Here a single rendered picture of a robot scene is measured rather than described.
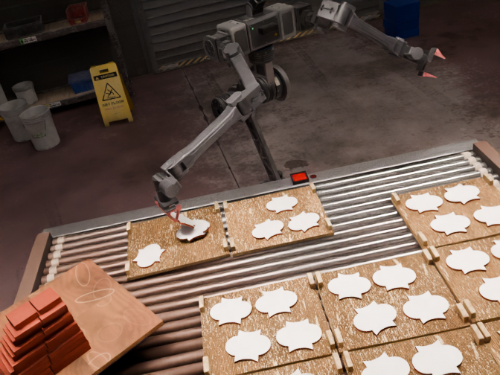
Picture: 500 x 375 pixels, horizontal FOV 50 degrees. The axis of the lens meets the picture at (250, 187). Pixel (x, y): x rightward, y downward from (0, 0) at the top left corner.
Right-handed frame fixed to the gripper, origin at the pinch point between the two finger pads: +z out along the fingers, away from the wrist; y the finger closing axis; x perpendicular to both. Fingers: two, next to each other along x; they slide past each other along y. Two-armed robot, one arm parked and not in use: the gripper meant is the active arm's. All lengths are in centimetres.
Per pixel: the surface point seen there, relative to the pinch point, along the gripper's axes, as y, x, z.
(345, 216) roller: -36, -60, 14
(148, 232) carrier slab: 13.3, 8.1, 11.3
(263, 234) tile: -24.2, -26.6, 10.7
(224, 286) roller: -35.3, -0.7, 13.8
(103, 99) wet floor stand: 345, -71, 77
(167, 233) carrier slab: 6.8, 2.2, 11.4
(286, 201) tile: -13.0, -46.6, 10.9
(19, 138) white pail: 390, 15, 100
